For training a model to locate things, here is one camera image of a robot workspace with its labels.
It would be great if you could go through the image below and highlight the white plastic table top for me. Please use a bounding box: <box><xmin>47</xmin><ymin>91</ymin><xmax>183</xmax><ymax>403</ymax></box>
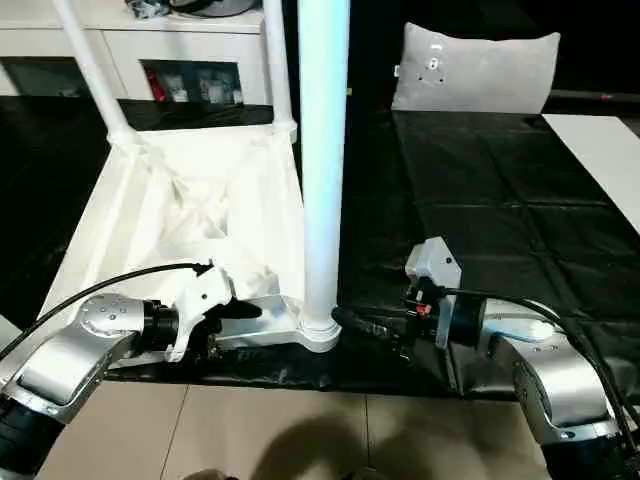
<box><xmin>37</xmin><ymin>119</ymin><xmax>344</xmax><ymax>371</ymax></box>

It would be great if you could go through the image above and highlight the white flat board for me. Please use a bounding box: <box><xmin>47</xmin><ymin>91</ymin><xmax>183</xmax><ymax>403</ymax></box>
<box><xmin>542</xmin><ymin>113</ymin><xmax>640</xmax><ymax>229</ymax></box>

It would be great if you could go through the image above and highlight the grey cushion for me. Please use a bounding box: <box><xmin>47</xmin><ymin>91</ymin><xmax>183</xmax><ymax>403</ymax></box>
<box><xmin>390</xmin><ymin>22</ymin><xmax>561</xmax><ymax>114</ymax></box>

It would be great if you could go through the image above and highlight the white cabinet with glass doors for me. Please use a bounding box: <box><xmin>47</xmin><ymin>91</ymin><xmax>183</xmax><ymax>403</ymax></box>
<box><xmin>0</xmin><ymin>0</ymin><xmax>274</xmax><ymax>106</ymax></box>

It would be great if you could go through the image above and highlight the black box with gold label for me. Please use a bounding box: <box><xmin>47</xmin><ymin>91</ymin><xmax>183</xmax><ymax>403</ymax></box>
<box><xmin>282</xmin><ymin>0</ymin><xmax>411</xmax><ymax>111</ymax></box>

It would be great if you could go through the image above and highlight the black horizontal bar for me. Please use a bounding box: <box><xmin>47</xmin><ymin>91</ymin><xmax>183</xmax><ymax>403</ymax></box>
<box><xmin>549</xmin><ymin>91</ymin><xmax>640</xmax><ymax>101</ymax></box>

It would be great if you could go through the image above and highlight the grey round container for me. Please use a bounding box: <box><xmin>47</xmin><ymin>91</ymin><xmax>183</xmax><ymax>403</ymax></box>
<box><xmin>169</xmin><ymin>0</ymin><xmax>256</xmax><ymax>16</ymax></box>

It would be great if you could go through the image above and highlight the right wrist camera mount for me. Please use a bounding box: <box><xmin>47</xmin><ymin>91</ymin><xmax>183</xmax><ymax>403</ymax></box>
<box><xmin>404</xmin><ymin>237</ymin><xmax>464</xmax><ymax>349</ymax></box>

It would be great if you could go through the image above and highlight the black tangled cable pile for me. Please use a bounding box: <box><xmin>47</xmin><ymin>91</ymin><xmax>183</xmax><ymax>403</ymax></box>
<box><xmin>127</xmin><ymin>0</ymin><xmax>171</xmax><ymax>19</ymax></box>

